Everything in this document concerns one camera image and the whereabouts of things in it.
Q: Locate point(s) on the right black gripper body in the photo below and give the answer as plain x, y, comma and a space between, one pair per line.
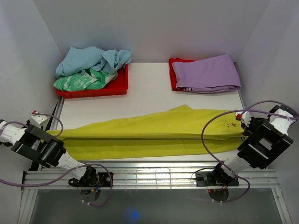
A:
253, 124

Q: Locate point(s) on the yellow-green trousers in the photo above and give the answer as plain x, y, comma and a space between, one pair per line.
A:
179, 131

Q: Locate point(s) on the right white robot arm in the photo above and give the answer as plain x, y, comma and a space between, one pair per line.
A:
266, 140

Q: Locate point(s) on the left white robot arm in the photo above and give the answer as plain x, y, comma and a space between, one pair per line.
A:
47, 150

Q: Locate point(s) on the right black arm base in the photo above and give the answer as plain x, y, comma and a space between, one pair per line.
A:
217, 185

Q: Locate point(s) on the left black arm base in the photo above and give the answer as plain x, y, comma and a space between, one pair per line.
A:
105, 179

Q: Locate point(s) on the folded purple trousers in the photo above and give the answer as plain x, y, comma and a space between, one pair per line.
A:
212, 75

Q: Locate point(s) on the folded red garment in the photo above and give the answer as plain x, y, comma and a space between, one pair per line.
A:
172, 74

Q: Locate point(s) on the red plastic tray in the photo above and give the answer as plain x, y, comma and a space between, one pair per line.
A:
117, 87

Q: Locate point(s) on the green white patterned garment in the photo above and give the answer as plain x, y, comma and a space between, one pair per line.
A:
88, 80

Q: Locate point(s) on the light blue garment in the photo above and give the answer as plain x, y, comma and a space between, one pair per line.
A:
94, 58

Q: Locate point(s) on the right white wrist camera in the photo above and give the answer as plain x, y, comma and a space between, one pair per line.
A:
243, 117

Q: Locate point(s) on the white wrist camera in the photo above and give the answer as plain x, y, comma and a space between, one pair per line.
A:
38, 120
243, 117

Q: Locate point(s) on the aluminium rail frame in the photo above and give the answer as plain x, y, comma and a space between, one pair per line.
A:
158, 192

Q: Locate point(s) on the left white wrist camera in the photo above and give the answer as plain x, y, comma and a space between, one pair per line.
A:
38, 120

